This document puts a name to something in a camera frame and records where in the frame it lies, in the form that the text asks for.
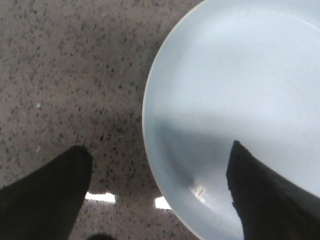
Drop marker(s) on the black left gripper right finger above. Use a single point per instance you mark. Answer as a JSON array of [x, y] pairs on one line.
[[269, 206]]

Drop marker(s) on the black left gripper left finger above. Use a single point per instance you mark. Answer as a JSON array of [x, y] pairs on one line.
[[45, 204]]

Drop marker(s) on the light blue round plate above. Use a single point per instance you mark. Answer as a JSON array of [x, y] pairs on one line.
[[233, 70]]

